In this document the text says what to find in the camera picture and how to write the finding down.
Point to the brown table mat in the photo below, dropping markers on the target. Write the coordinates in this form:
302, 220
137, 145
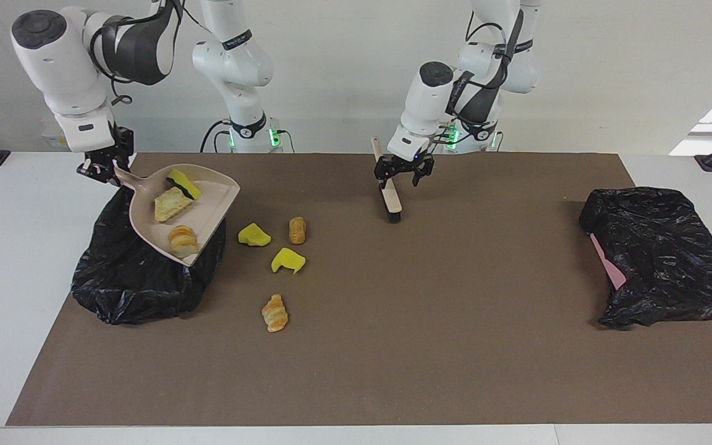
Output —
393, 371

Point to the yellow sponge piece green-backed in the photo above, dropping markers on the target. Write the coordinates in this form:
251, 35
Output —
184, 183

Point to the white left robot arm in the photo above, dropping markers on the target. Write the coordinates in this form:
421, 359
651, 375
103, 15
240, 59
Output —
424, 105

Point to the open black trash bag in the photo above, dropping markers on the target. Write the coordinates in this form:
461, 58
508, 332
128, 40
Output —
121, 290

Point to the yellow sponge wedge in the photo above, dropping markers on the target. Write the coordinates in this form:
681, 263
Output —
254, 235

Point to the pink plastic bin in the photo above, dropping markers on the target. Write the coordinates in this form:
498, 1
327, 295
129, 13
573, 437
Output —
609, 266

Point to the brown cylindrical bread roll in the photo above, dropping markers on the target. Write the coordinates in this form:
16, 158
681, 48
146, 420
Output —
296, 230

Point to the small golden croissant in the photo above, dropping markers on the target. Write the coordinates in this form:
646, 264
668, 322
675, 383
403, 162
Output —
183, 241

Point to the white wall box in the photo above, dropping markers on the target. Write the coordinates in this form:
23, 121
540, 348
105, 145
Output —
52, 141

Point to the beige hand brush black bristles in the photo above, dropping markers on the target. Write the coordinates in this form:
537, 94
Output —
391, 201

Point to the long twisted croissant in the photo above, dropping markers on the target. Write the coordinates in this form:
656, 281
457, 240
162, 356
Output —
275, 313

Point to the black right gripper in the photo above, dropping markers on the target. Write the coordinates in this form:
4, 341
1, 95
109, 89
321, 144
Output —
122, 148

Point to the beige plastic dustpan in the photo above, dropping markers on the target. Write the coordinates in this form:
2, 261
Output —
214, 198

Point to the beige torn bread piece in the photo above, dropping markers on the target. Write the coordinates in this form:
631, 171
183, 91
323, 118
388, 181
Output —
172, 204

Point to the notched yellow sponge piece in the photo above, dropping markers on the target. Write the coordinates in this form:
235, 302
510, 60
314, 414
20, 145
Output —
288, 261

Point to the black bag over pink bin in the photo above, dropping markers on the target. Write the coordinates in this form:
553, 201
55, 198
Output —
671, 259

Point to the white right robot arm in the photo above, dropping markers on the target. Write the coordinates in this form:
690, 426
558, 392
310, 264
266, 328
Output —
65, 68

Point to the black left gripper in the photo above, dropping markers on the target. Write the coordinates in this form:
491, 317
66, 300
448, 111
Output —
405, 164

